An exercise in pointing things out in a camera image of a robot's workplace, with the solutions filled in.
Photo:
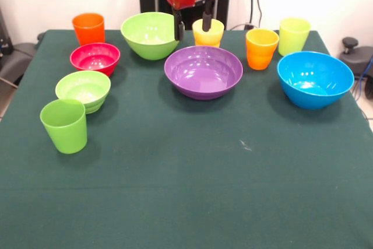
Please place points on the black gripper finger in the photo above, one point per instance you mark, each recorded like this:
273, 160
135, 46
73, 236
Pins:
180, 31
207, 21

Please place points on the green cup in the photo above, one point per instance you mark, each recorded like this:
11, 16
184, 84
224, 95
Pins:
65, 132

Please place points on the large green bowl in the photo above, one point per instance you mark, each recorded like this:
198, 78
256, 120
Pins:
148, 47

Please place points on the purple bowl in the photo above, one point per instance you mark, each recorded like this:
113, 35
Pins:
204, 85

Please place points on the orange cup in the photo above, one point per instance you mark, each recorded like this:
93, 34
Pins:
260, 56

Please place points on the lime yellow cup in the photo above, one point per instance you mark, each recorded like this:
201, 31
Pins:
292, 42

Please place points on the pink bowl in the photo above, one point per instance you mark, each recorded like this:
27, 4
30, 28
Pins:
94, 59

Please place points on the red-orange cup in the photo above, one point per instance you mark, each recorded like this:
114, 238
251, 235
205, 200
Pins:
88, 31

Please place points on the small green bowl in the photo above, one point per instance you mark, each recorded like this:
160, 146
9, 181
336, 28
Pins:
84, 85

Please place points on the blue bowl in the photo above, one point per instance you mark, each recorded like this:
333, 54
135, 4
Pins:
314, 97

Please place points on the dark green table cloth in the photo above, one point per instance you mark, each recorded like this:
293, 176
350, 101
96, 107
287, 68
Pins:
186, 173

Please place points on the black caster base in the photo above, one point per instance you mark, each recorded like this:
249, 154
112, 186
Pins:
357, 53

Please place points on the grey caster base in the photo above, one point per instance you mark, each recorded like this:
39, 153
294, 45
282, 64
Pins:
14, 62

